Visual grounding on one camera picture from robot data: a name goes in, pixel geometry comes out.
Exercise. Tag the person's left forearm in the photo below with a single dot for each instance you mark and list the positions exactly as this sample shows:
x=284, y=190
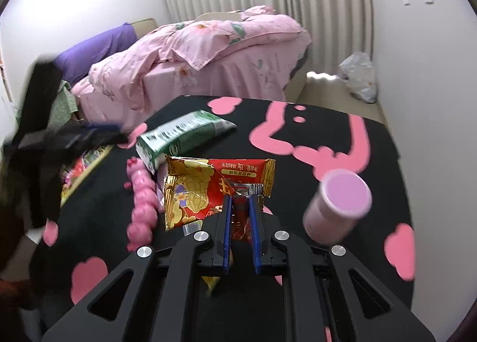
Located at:
x=11, y=289

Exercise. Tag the black pink printed tablecloth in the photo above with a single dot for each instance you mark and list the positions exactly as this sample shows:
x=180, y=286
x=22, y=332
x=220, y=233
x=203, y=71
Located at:
x=298, y=140

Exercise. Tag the colourful candy packet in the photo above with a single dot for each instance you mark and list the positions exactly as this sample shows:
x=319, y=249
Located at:
x=80, y=174

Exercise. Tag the green white carton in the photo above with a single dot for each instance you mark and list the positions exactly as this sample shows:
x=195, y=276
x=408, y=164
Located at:
x=179, y=135

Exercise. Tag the red gold snack packet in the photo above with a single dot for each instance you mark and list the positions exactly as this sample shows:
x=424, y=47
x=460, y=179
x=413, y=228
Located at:
x=197, y=189

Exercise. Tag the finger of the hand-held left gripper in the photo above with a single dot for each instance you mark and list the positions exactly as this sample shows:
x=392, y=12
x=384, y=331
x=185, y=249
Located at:
x=100, y=139
x=100, y=126

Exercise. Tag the green striped cloth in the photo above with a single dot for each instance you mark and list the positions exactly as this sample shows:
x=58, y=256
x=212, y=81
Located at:
x=63, y=105

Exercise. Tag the beige bed frame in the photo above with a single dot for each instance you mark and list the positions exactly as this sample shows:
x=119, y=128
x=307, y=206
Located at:
x=298, y=73

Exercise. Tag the grey plastic bag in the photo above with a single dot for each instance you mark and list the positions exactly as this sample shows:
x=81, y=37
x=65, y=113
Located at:
x=359, y=77

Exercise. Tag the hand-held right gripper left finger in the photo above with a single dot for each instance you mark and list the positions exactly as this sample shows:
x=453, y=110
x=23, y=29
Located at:
x=226, y=233

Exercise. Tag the bed with pink blanket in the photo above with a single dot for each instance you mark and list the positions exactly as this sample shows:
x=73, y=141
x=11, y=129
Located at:
x=208, y=54

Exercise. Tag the purple pillow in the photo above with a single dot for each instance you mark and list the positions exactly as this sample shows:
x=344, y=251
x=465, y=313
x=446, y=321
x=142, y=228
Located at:
x=93, y=51

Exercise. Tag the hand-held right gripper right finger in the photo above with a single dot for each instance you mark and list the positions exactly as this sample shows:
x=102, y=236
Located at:
x=255, y=233

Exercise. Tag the beige headboard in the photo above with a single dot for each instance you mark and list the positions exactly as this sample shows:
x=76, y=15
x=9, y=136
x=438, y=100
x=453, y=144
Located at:
x=143, y=26

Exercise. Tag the pink cup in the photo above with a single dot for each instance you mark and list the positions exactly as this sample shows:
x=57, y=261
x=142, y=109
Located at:
x=335, y=207

